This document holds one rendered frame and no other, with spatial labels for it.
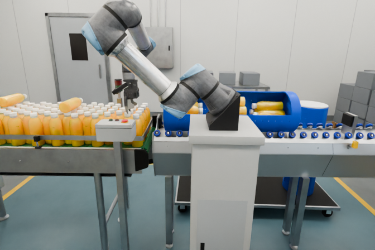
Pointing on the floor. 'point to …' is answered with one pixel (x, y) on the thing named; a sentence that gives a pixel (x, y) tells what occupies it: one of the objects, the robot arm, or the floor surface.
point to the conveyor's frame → (72, 169)
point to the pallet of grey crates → (357, 99)
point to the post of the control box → (121, 194)
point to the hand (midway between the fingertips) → (127, 110)
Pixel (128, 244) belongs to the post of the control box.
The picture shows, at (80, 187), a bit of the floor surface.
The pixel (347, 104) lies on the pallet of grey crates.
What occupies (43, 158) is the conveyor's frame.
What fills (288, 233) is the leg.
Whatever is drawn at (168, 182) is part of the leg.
